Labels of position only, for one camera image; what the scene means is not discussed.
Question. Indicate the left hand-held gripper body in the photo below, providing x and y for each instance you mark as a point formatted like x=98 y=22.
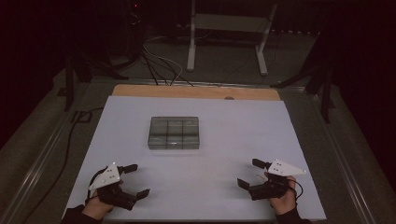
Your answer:
x=107 y=178

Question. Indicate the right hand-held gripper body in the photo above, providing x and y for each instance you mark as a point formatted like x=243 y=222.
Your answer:
x=274 y=186

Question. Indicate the clear plastic compartment box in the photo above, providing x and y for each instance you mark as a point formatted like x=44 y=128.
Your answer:
x=173 y=133

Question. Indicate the person's right hand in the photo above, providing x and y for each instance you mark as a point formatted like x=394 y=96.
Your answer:
x=285 y=202

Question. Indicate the person's left hand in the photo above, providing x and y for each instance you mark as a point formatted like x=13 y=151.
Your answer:
x=96 y=209

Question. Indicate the white table mat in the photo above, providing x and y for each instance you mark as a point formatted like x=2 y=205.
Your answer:
x=202 y=174

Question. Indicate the black tripod stand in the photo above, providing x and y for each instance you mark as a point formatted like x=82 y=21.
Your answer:
x=70 y=84
x=325 y=90

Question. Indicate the dark equipment with red light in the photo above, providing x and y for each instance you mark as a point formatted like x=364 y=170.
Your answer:
x=134 y=28

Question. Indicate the grey metal stand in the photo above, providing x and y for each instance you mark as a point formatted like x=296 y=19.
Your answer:
x=229 y=23

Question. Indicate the metal floor rail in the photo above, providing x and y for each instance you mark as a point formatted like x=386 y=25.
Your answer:
x=34 y=168
x=345 y=168

